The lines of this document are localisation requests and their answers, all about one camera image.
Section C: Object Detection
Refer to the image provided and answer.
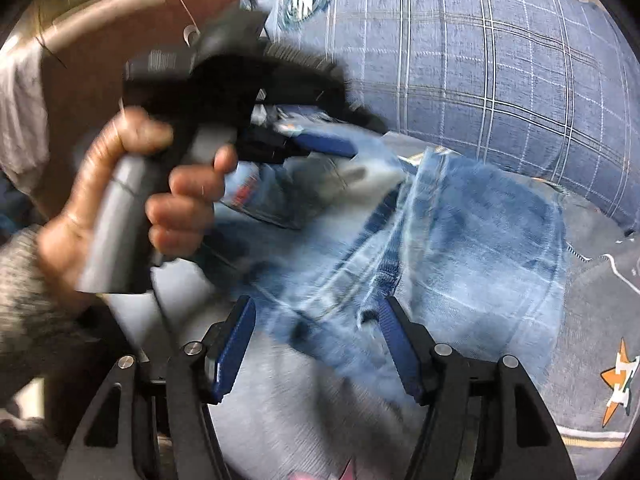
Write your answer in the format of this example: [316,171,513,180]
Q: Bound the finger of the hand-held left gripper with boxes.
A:
[257,42,389,135]
[239,125,359,165]

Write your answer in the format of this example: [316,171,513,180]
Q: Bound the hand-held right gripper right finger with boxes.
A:
[377,296,576,480]

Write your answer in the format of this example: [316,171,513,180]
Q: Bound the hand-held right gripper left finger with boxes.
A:
[59,295,257,480]

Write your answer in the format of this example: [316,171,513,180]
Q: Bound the blue denim pants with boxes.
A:
[152,112,572,411]

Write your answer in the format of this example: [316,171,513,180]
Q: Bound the person's left forearm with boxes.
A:
[0,224,117,411]

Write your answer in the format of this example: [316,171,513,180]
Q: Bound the person's left hand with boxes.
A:
[37,109,240,302]

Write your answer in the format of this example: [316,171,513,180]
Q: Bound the brown padded headboard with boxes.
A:
[39,0,263,216]

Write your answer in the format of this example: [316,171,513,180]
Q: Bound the blue plaid pillow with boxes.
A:
[240,0,640,233]

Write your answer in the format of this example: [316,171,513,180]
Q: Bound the white cloth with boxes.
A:
[0,42,52,193]

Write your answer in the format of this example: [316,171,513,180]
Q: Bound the dark grey star-print cloth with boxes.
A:
[542,195,640,463]

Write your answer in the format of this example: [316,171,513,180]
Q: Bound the thin white cable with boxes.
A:
[174,0,202,47]

